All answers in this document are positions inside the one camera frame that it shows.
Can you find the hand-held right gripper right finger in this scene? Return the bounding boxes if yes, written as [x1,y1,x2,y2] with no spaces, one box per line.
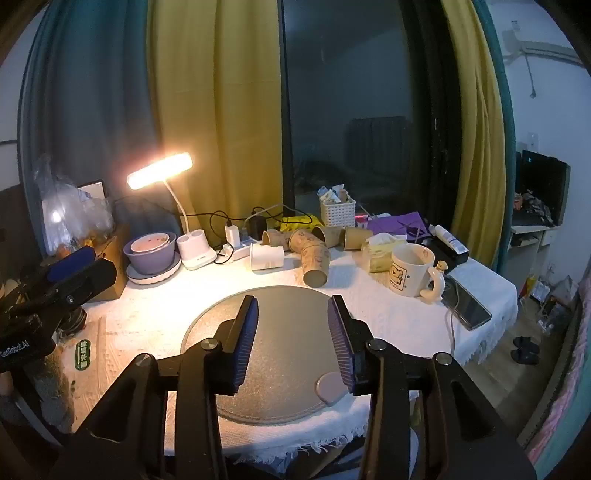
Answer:
[326,294,539,480]

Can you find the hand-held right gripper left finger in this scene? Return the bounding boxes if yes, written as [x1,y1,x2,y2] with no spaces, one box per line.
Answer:
[51,294,260,480]

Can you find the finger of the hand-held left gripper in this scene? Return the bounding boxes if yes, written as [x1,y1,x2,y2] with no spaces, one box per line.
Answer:
[59,257,117,306]
[46,246,97,283]

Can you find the white paper cup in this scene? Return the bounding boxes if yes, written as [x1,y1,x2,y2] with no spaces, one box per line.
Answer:
[250,243,285,273]

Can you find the brown cardboard box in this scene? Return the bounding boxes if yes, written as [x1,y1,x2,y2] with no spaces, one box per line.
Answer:
[87,223,133,304]

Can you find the round grey mat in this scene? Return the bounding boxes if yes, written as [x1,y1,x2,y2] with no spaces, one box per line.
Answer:
[180,285,371,422]

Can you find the pink round tab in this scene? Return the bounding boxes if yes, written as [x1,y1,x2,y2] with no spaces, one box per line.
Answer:
[315,371,347,406]

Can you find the clear plastic bag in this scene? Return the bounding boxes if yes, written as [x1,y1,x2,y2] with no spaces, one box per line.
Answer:
[34,154,116,254]

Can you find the white plate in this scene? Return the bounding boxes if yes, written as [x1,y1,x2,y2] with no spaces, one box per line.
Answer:
[126,253,182,285]

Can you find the purple bowl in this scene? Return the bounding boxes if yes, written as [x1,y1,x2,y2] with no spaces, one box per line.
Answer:
[123,231,179,276]

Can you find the pink bowl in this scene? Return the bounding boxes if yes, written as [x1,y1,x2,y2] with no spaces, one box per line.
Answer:
[130,233,171,254]

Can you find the white tablecloth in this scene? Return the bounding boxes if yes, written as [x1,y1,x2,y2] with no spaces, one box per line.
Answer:
[68,251,519,468]

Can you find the white wet wipes packet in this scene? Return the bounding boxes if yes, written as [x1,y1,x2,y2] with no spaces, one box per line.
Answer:
[57,316,112,419]

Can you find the stack of brown paper cups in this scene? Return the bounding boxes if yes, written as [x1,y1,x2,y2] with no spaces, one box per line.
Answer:
[289,229,330,288]

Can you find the white power strip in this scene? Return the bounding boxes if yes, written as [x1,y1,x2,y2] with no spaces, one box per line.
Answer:
[216,237,262,265]

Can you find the yellow tissue pack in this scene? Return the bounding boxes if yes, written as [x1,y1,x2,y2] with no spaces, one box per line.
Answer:
[361,233,407,274]

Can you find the white cartoon mug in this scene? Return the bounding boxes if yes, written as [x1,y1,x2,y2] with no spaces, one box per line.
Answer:
[386,243,450,306]

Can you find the white desk lamp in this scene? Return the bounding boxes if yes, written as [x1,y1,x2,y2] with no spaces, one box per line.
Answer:
[126,152,218,271]

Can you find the yellow plastic packet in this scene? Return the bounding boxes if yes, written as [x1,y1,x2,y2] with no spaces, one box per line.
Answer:
[281,214,324,232]

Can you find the black smartphone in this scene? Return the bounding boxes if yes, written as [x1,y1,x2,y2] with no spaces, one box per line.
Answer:
[440,275,493,331]

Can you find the white plastic basket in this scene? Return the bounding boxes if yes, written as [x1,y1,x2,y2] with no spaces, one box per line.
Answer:
[320,196,358,228]

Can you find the purple mat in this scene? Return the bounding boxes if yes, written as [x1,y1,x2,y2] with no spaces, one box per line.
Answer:
[369,211,435,241]

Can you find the black box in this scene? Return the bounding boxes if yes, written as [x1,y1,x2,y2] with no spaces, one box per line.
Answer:
[417,235,470,271]

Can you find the white tube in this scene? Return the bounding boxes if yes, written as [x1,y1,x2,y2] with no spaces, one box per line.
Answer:
[429,224,467,255]

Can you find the packets in basket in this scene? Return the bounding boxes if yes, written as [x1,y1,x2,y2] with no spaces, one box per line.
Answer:
[318,183,352,205]

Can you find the blue curtain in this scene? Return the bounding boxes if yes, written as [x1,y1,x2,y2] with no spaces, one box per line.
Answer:
[17,0,163,259]

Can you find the white side desk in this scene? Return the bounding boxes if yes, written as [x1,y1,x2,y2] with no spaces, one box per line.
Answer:
[510,220,562,297]

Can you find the pink patterned blanket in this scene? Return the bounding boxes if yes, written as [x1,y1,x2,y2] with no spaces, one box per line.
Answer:
[525,295,591,468]

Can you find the yellow curtain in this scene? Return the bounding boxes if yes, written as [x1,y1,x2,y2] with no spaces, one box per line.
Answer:
[438,0,509,274]
[146,0,285,241]

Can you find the black monitor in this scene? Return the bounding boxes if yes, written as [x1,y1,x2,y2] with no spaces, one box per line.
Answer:
[519,149,571,227]

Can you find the teal curtain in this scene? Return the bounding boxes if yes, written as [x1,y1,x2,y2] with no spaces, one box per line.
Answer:
[475,0,519,274]

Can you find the white air conditioner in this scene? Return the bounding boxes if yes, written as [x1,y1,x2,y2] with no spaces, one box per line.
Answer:
[501,17,583,66]

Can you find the black cable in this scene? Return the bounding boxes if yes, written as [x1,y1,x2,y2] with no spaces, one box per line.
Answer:
[202,203,288,241]

